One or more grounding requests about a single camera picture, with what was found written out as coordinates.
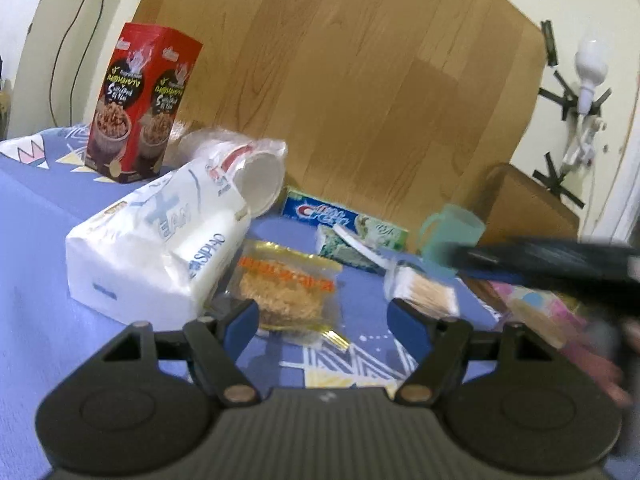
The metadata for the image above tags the black wall cable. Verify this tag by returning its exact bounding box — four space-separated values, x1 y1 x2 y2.
47 0 113 128

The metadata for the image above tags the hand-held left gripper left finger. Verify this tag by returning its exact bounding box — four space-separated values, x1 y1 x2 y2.
101 298 261 407

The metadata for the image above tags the red snack box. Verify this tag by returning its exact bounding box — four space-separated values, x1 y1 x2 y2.
85 22 204 184

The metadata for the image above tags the wood pattern board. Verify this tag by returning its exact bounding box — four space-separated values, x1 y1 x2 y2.
132 0 547 252

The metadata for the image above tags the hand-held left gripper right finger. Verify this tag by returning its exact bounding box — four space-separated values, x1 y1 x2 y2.
387 297 554 407

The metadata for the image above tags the green plastic mug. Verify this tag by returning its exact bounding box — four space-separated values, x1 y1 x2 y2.
417 203 487 277

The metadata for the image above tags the large white tissue pack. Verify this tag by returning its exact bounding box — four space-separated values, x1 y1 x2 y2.
65 157 251 325

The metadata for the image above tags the white power strip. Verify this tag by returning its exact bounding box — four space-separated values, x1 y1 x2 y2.
560 114 607 173

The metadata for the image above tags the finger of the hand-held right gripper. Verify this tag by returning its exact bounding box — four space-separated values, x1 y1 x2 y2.
437 236 640 295

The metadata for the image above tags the blue green toothpaste box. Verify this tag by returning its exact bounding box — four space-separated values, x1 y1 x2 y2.
282 187 410 253

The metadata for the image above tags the gold metal tin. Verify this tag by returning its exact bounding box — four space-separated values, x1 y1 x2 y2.
487 280 583 352

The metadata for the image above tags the cotton swabs pack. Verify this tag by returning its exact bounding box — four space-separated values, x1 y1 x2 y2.
384 257 461 319

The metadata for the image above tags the black tape cross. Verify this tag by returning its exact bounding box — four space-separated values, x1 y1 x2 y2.
537 72 612 122
532 152 586 211

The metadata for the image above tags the instant noodle packet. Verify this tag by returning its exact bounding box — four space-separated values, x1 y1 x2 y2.
220 240 351 351

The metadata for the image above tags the floral pocket tissue pack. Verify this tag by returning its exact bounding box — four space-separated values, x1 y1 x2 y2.
315 224 397 274

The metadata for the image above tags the white light bulb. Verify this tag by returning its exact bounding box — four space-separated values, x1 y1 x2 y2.
574 39 611 117

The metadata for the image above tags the plastic-wrapped paper cups sleeve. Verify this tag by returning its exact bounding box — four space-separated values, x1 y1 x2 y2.
177 129 289 218

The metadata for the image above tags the blue patterned bedsheet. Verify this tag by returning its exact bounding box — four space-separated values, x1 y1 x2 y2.
0 122 506 480

